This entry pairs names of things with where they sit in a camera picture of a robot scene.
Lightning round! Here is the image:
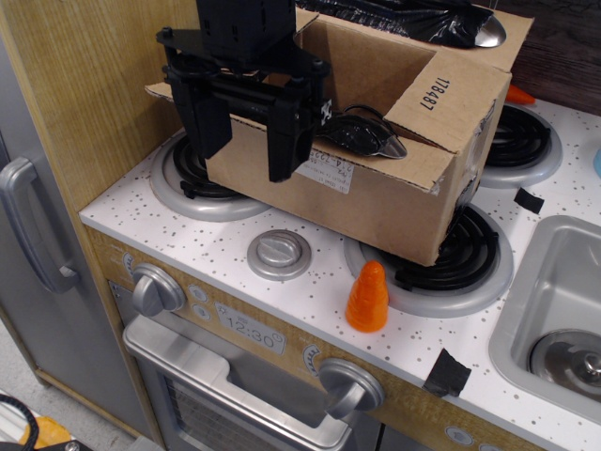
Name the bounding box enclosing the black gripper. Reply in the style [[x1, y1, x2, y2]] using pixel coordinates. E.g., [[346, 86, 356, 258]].
[[156, 1, 331, 182]]

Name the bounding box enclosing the brown cardboard box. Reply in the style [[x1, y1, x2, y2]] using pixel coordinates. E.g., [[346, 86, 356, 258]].
[[144, 5, 536, 268]]

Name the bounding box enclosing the rear left stove burner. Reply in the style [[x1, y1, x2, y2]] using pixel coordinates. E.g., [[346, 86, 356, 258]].
[[150, 132, 269, 223]]

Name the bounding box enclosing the stove burner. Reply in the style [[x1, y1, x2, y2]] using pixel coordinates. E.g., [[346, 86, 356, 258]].
[[480, 103, 562, 189], [344, 205, 514, 319], [150, 132, 269, 223]]

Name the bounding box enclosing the spoon taped on front flap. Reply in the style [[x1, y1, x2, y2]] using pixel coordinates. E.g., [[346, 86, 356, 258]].
[[316, 103, 408, 160]]

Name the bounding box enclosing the spoon taped on flap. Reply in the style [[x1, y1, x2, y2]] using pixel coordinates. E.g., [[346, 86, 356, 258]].
[[297, 0, 506, 49], [316, 103, 408, 160]]

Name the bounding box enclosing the silver round countertop knob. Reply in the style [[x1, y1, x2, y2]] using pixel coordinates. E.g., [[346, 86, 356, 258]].
[[247, 229, 312, 281]]

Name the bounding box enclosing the left silver oven knob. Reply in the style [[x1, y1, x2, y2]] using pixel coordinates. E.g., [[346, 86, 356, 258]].
[[132, 263, 186, 317]]

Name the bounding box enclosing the silver oven knob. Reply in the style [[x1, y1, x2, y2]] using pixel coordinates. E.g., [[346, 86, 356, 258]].
[[318, 358, 385, 419], [132, 263, 186, 317]]

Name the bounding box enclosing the orange toy carrot piece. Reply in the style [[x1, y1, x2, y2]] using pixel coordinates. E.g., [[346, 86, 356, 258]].
[[345, 260, 389, 333]]

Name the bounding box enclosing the spoon taped on back flap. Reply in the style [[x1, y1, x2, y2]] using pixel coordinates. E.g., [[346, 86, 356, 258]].
[[297, 0, 506, 49]]

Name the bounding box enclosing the front right stove burner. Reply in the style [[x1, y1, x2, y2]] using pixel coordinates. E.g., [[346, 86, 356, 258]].
[[344, 205, 514, 319]]

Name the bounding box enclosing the orange carrot piece behind box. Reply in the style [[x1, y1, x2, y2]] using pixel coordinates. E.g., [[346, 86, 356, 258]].
[[505, 85, 536, 105]]

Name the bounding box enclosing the rear right stove burner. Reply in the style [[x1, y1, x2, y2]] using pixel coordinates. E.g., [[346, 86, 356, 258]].
[[480, 103, 562, 189]]

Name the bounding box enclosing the right silver oven knob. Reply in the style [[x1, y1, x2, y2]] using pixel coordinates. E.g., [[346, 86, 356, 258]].
[[318, 358, 385, 419]]

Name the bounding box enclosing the small black tape piece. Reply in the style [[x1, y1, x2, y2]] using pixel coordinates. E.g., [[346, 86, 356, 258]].
[[514, 188, 545, 214]]

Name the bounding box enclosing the black tape on counter edge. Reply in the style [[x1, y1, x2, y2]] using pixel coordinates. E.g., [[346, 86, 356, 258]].
[[423, 349, 471, 397]]

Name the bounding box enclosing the light blue object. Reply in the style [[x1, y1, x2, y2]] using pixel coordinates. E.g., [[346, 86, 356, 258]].
[[593, 149, 601, 178]]

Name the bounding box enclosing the silver toy sink basin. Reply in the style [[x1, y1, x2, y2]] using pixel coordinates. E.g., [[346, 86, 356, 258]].
[[489, 215, 600, 423]]

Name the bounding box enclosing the orange object on floor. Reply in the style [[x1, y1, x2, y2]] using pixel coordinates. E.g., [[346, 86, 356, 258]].
[[18, 416, 71, 450]]

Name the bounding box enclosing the silver oven door handle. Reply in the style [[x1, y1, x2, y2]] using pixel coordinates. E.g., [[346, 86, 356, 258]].
[[123, 317, 358, 450]]

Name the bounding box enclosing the grey fridge door handle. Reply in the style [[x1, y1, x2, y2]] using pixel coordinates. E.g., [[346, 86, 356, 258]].
[[1, 157, 80, 294]]

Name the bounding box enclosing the black cable loop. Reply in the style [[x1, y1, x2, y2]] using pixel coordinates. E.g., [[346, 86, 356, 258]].
[[0, 393, 40, 447]]

